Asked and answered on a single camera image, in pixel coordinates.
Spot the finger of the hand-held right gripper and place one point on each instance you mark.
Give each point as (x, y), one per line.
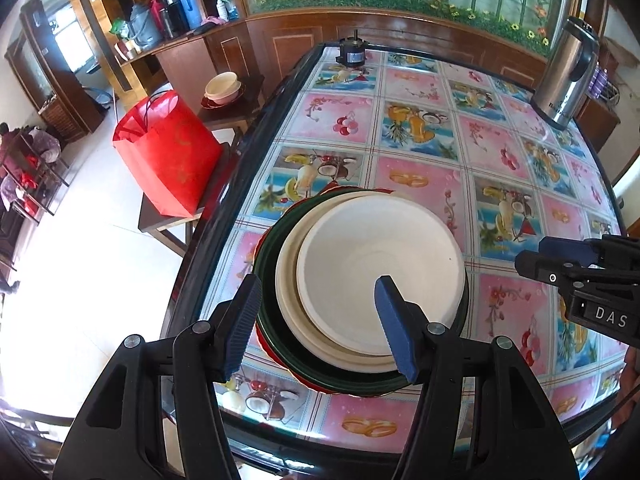
(565, 250)
(540, 266)

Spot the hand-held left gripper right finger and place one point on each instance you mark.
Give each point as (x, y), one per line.
(397, 330)

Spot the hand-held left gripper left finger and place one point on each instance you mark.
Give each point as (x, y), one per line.
(242, 320)

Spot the white bowl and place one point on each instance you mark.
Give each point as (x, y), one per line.
(305, 320)
(380, 250)

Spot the stacked bowls on red saucer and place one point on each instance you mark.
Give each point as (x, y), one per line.
(235, 97)

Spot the wooden stool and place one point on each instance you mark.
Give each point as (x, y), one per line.
(165, 230)

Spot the fruit print tablecloth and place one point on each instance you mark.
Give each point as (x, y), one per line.
(425, 170)

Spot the stainless steel thermos jug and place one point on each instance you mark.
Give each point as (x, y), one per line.
(565, 80)

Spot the purple bottle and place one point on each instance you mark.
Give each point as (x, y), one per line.
(603, 84)
(595, 82)

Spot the red paper bag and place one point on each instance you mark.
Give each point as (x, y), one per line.
(170, 160)

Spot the small wooden side table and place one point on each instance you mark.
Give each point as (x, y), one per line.
(245, 107)

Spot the small cream bowl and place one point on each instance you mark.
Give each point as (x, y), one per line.
(222, 85)

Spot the pink plastic bag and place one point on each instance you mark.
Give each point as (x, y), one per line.
(45, 145)

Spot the wooden cabinet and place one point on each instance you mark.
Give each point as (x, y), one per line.
(280, 45)

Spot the small black motor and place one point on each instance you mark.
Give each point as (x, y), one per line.
(352, 52)

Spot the pink cloth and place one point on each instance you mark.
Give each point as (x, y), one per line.
(212, 21)

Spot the grey kettle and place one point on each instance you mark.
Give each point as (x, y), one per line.
(145, 27)

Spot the small plastic bottle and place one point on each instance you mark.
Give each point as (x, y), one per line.
(232, 10)

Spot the white plastic bottle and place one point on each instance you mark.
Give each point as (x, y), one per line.
(222, 10)

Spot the black thermos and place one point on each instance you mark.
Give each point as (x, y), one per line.
(172, 15)

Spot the blue thermos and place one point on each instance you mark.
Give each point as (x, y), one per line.
(190, 5)

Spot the red thermos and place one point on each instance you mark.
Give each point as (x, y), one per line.
(156, 10)

